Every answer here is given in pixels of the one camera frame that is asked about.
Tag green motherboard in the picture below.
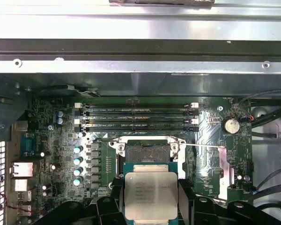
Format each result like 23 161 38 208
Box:
13 95 253 225

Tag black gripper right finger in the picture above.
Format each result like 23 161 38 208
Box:
177 179 281 225

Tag CPU socket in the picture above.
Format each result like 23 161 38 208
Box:
109 135 188 188

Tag silver USB port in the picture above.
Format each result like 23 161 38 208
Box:
14 179 31 196

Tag black RAM slot white latches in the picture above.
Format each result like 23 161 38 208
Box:
74 102 200 110
74 118 200 126

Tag blue serial port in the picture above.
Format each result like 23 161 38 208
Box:
20 132 40 158

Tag silver ethernet port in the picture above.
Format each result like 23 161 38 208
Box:
11 162 34 180

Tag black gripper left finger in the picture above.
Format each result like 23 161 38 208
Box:
57 177 125 225

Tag thin wire locking lever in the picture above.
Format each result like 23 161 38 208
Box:
93 137 117 143
184 142 226 149

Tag black and silver PC case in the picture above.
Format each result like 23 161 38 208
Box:
0 37 281 225

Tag red black twisted wire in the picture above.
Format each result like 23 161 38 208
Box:
0 191 46 215

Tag round coin battery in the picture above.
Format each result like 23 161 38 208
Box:
221 117 241 135

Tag metal socket cover frame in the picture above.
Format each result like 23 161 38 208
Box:
186 144 235 204

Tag black round cable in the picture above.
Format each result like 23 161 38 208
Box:
250 131 281 139
238 90 281 104
252 168 281 196

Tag silver CPU green substrate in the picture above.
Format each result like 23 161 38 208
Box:
121 161 179 225

